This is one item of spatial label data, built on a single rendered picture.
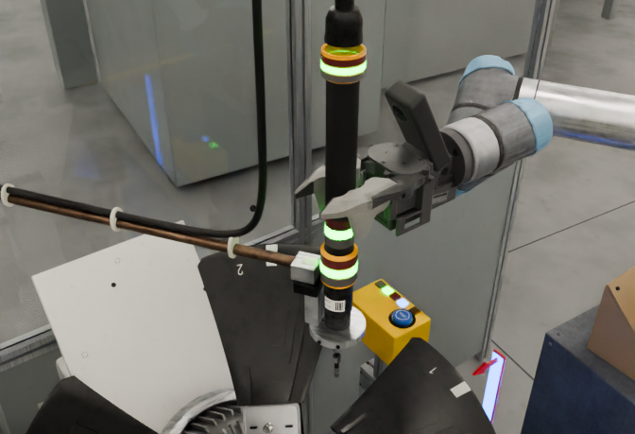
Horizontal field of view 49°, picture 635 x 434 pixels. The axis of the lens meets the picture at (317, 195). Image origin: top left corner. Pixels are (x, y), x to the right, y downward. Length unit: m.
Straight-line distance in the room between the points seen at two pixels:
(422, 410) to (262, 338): 0.28
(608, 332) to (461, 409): 0.46
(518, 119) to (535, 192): 3.06
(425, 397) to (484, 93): 0.48
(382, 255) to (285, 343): 1.09
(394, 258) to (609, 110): 1.20
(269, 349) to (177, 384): 0.24
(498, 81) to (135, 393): 0.74
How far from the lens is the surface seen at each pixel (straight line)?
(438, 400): 1.15
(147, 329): 1.19
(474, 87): 1.04
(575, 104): 1.04
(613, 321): 1.50
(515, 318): 3.11
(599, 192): 4.07
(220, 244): 0.86
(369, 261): 2.04
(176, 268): 1.21
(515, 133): 0.88
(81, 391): 0.89
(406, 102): 0.74
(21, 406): 1.71
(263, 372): 1.02
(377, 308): 1.46
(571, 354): 1.56
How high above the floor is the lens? 2.06
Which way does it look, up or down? 33 degrees down
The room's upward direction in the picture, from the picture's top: straight up
